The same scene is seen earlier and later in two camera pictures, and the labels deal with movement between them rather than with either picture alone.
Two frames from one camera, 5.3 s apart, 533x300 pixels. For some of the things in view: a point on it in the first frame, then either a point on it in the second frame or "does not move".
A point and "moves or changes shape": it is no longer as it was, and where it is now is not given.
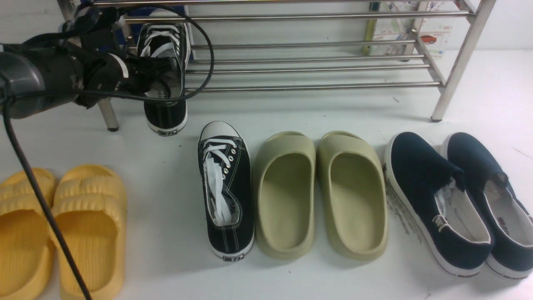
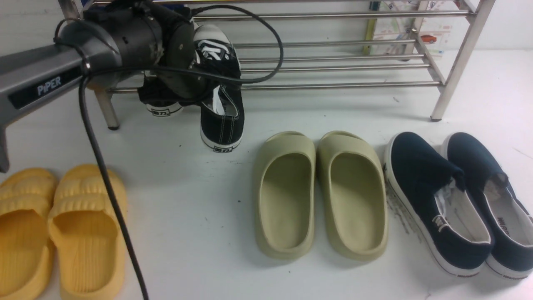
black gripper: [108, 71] to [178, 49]
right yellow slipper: [90, 211] does not move
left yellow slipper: [26, 235] does not move
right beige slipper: [352, 196] does not move
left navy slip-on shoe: [429, 189] does not move
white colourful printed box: [436, 33] does not move
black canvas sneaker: [227, 173] to [222, 114]
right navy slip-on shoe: [509, 218] does not move
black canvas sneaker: [166, 112] moves or changes shape
